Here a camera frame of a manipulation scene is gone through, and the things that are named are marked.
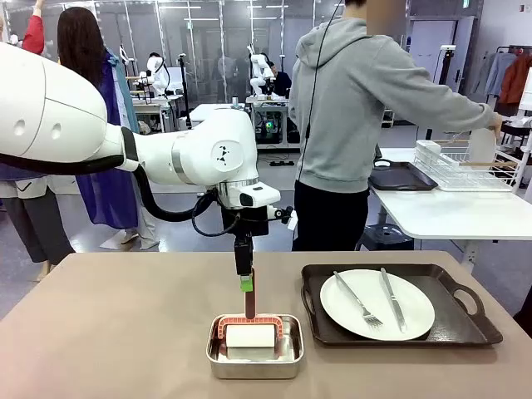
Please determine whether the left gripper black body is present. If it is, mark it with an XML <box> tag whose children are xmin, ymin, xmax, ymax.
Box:
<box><xmin>221</xmin><ymin>205</ymin><xmax>271</xmax><ymax>247</ymax></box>

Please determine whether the pink-handled white lint roller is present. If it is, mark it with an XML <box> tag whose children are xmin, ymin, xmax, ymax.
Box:
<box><xmin>214</xmin><ymin>268</ymin><xmax>286</xmax><ymax>358</ymax></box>

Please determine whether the dark brown serving tray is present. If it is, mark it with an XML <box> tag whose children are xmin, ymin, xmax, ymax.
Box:
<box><xmin>368</xmin><ymin>160</ymin><xmax>440</xmax><ymax>192</ymax></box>
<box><xmin>300</xmin><ymin>264</ymin><xmax>504</xmax><ymax>348</ymax></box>

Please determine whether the person's right forearm grey sleeve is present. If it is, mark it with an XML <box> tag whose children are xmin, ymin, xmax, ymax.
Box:
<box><xmin>431</xmin><ymin>81</ymin><xmax>498</xmax><ymax>130</ymax></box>

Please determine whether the person's right hand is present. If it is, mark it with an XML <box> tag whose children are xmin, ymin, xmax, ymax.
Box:
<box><xmin>488</xmin><ymin>111</ymin><xmax>504</xmax><ymax>140</ymax></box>

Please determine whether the stainless steel rectangular container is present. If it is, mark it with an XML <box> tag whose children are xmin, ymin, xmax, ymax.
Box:
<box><xmin>206</xmin><ymin>313</ymin><xmax>305</xmax><ymax>381</ymax></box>

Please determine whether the silver fork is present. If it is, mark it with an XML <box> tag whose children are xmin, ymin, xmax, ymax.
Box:
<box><xmin>333</xmin><ymin>271</ymin><xmax>384</xmax><ymax>328</ymax></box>

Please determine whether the person in grey hoodie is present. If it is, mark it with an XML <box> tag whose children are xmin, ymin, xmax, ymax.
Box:
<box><xmin>288</xmin><ymin>0</ymin><xmax>502</xmax><ymax>253</ymax></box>

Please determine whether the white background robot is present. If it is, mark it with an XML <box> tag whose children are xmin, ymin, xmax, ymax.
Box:
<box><xmin>248</xmin><ymin>43</ymin><xmax>276</xmax><ymax>100</ymax></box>
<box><xmin>140</xmin><ymin>52</ymin><xmax>172</xmax><ymax>100</ymax></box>

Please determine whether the silver table knife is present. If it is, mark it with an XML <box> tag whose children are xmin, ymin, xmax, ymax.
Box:
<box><xmin>380</xmin><ymin>267</ymin><xmax>407</xmax><ymax>333</ymax></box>

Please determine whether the white side table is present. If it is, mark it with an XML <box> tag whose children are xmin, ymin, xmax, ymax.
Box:
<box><xmin>367</xmin><ymin>147</ymin><xmax>532</xmax><ymax>267</ymax></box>

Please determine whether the long-haired woman in blue dress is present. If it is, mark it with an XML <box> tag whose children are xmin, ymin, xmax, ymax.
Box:
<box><xmin>57</xmin><ymin>6</ymin><xmax>159</xmax><ymax>250</ymax></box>

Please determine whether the black tripod stand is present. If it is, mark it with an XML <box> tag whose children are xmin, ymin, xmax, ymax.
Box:
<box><xmin>426</xmin><ymin>44</ymin><xmax>456</xmax><ymax>140</ymax></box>

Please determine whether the grey door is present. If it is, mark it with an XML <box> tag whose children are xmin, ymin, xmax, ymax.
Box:
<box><xmin>409</xmin><ymin>18</ymin><xmax>475</xmax><ymax>92</ymax></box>

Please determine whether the person in red with apron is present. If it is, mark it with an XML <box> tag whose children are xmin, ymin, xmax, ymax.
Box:
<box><xmin>0</xmin><ymin>0</ymin><xmax>76</xmax><ymax>283</ymax></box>

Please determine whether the grey hanging jacket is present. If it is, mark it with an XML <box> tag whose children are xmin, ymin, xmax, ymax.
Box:
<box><xmin>475</xmin><ymin>52</ymin><xmax>516</xmax><ymax>99</ymax></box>

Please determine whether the orange-brown hanging jacket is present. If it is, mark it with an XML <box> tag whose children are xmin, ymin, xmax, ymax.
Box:
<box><xmin>498</xmin><ymin>53</ymin><xmax>532</xmax><ymax>107</ymax></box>

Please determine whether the black clothes rack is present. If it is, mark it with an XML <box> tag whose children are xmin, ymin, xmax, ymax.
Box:
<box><xmin>469</xmin><ymin>44</ymin><xmax>532</xmax><ymax>136</ymax></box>

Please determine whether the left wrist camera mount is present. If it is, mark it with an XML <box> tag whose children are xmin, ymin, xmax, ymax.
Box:
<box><xmin>265</xmin><ymin>204</ymin><xmax>298</xmax><ymax>232</ymax></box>

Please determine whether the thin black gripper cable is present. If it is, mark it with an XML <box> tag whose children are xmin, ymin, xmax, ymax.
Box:
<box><xmin>190</xmin><ymin>194</ymin><xmax>243</xmax><ymax>239</ymax></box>

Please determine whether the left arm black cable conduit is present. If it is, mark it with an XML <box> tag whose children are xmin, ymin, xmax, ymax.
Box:
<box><xmin>0</xmin><ymin>151</ymin><xmax>221</xmax><ymax>222</ymax></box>

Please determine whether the thin black hanging cord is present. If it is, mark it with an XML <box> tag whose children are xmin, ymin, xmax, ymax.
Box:
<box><xmin>299</xmin><ymin>0</ymin><xmax>340</xmax><ymax>175</ymax></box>

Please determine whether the white wire dish rack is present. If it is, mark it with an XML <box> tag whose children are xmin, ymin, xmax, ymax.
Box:
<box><xmin>413</xmin><ymin>139</ymin><xmax>525</xmax><ymax>192</ymax></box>

